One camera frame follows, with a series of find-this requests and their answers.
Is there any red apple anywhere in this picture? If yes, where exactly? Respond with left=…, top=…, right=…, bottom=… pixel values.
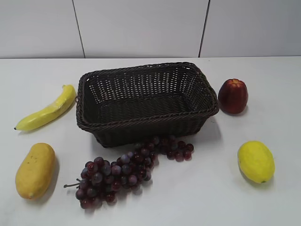
left=218, top=79, right=248, bottom=114

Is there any dark woven wicker basket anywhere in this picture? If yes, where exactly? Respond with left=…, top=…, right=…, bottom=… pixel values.
left=76, top=62, right=219, bottom=148

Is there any purple grape bunch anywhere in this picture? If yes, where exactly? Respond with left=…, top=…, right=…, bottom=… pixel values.
left=73, top=135, right=194, bottom=210

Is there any yellow banana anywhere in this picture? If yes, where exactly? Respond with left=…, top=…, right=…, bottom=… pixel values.
left=14, top=85, right=77, bottom=131

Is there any yellow lemon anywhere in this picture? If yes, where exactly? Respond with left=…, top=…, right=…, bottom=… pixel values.
left=238, top=141, right=275, bottom=184

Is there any yellow-orange mango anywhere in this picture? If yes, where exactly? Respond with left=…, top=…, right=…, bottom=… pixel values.
left=15, top=143, right=55, bottom=200

